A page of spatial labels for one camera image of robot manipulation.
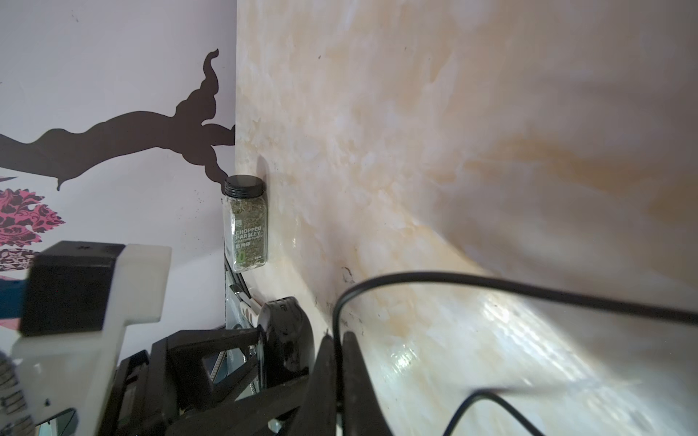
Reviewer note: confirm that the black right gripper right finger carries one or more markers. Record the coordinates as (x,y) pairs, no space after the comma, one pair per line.
(361,412)

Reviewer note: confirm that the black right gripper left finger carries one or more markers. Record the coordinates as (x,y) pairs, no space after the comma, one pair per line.
(317,413)

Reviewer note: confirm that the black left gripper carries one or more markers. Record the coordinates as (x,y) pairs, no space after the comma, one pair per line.
(169,391)

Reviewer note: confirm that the black shaver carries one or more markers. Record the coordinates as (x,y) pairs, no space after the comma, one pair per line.
(286,351)

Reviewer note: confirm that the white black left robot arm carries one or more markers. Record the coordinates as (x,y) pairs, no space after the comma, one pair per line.
(79,299)

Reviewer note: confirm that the glass spice jar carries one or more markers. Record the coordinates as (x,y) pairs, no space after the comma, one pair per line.
(246,222)

